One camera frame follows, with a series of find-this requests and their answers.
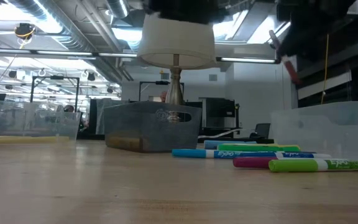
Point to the grey office chair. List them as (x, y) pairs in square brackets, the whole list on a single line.
[(262, 130)]

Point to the person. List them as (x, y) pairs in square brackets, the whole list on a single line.
[(163, 96), (69, 108)]

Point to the clear plastic bin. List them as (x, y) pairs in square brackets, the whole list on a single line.
[(322, 130), (26, 121)]

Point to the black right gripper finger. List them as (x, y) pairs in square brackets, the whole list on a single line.
[(300, 46)]

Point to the green highlighter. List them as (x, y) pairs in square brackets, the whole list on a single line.
[(253, 148)]

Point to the silver table lamp white shade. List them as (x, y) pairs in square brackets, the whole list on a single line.
[(176, 40)]

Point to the black ceiling dome device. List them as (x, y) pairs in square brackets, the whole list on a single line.
[(24, 31)]

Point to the black metal frame stand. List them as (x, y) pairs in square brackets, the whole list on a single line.
[(54, 77), (162, 82)]

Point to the yellow highlighter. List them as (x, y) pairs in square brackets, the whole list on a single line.
[(30, 140), (129, 143), (295, 145)]

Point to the light blue Expo marker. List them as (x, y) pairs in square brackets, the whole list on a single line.
[(188, 153)]

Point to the black equipment cabinet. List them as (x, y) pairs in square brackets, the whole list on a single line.
[(219, 112)]

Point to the smoky grey plastic bin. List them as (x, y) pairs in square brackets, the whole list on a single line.
[(141, 130)]

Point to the ceiling light bar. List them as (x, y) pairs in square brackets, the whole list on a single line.
[(247, 60), (64, 53)]

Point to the pink Expo marker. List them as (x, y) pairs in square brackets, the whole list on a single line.
[(250, 162)]

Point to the black aluminium table frame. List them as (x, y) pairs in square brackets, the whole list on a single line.
[(92, 137)]

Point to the silver ventilation duct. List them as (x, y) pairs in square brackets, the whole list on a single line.
[(73, 37), (118, 7)]

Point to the grey cloth cover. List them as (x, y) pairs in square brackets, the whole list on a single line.
[(99, 118)]

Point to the green Expo marker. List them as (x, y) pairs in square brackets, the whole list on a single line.
[(291, 165)]

